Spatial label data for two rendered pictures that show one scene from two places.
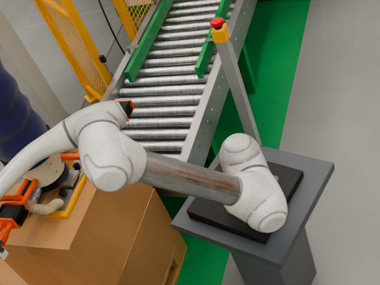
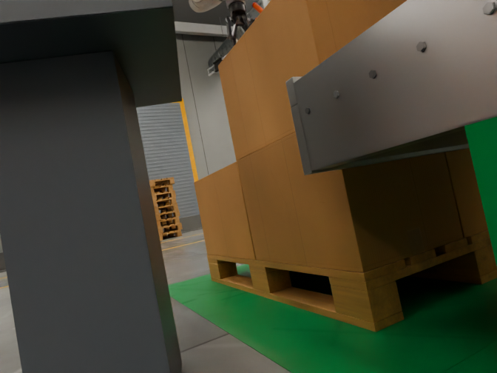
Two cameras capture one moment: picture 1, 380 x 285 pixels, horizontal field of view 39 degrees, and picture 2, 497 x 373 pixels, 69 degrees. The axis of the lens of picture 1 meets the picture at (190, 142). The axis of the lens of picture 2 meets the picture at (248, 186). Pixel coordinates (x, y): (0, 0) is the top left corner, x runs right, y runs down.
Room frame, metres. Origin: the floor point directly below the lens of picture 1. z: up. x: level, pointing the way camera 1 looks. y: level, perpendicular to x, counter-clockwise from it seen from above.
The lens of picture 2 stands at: (2.10, -0.63, 0.36)
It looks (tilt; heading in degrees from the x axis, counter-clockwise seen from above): 3 degrees up; 121
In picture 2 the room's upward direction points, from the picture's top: 11 degrees counter-clockwise
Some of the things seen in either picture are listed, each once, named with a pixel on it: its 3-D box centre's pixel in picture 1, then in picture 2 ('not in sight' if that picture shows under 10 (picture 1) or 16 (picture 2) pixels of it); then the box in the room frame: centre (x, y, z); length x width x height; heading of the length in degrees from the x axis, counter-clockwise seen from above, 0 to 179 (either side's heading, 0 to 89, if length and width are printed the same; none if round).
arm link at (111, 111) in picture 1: (98, 123); not in sight; (1.33, 0.24, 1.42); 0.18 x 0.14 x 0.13; 89
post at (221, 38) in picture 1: (241, 102); not in sight; (2.22, -0.35, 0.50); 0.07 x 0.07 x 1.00; 58
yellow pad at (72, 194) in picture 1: (71, 181); not in sight; (1.65, 0.51, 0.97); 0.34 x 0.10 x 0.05; 148
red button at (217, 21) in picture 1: (217, 24); not in sight; (2.22, -0.35, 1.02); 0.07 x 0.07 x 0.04
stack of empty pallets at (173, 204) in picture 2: not in sight; (148, 212); (-4.17, 5.11, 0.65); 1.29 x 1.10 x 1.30; 151
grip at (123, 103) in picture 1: (121, 111); not in sight; (1.82, 0.21, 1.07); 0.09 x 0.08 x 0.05; 58
